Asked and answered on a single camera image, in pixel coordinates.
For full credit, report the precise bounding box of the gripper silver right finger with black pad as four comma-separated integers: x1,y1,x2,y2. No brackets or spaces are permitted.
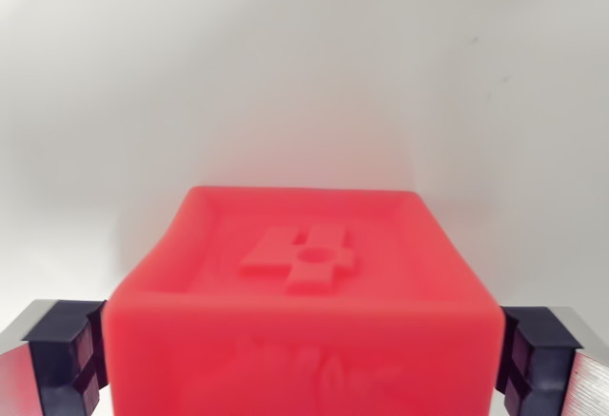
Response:
490,305,609,416

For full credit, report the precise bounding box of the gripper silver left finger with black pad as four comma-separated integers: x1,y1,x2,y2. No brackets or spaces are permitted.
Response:
0,298,113,416

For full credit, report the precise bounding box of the red embossed cube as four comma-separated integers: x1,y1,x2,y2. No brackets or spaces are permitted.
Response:
101,185,506,416

